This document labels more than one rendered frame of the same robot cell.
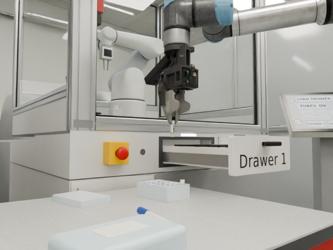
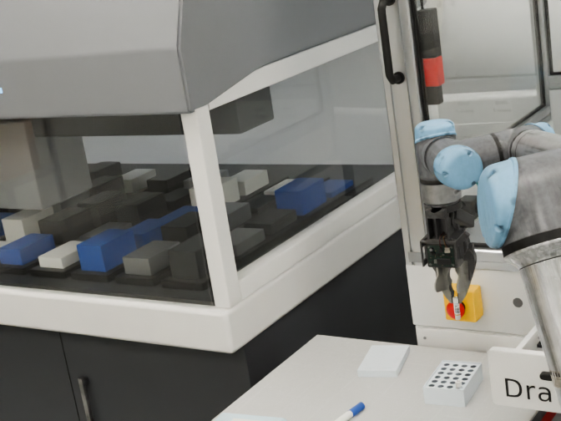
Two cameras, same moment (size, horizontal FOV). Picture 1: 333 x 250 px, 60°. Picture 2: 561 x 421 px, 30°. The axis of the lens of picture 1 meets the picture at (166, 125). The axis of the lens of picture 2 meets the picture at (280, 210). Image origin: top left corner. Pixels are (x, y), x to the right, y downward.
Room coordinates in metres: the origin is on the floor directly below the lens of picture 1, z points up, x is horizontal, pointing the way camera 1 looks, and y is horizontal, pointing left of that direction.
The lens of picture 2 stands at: (-0.05, -1.74, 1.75)
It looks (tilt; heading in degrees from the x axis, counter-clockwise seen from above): 16 degrees down; 73
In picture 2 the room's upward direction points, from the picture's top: 9 degrees counter-clockwise
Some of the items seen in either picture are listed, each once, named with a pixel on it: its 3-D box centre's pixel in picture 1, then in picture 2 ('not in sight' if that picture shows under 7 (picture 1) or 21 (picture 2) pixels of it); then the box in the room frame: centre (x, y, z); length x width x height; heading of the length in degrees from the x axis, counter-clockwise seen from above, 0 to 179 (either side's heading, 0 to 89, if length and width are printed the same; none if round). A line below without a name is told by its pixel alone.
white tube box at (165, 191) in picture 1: (162, 190); (453, 382); (0.80, 0.01, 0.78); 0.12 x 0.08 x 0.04; 43
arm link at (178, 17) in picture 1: (178, 14); (437, 151); (0.80, -0.03, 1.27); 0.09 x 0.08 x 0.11; 78
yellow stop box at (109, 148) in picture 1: (116, 153); (462, 302); (0.91, 0.16, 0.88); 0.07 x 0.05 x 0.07; 128
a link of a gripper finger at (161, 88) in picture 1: (166, 90); not in sight; (0.80, 0.00, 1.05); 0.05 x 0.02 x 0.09; 133
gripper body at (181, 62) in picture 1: (178, 69); (444, 232); (0.80, -0.03, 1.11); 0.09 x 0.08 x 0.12; 43
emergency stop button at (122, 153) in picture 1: (121, 153); (456, 308); (0.89, 0.14, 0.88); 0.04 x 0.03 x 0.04; 128
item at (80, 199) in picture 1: (81, 198); (384, 360); (0.74, 0.22, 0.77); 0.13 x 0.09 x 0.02; 51
